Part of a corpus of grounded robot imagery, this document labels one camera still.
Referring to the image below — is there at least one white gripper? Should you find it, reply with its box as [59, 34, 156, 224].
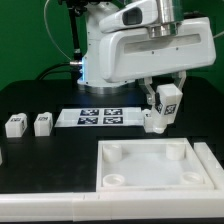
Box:
[99, 0, 216, 104]

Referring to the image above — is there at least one white square tabletop tray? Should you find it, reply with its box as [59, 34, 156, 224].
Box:
[96, 138, 215, 192]

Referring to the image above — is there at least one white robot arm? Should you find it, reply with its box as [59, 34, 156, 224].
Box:
[78, 0, 216, 95]

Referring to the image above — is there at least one white L-shaped obstacle fence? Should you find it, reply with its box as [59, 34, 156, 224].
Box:
[0, 142, 224, 222]

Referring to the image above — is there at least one black cable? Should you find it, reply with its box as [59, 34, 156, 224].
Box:
[35, 63, 81, 81]

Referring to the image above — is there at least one white marker base plate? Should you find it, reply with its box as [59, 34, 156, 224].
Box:
[55, 107, 143, 127]

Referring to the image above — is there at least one white cable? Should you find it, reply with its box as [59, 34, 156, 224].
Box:
[41, 0, 73, 62]

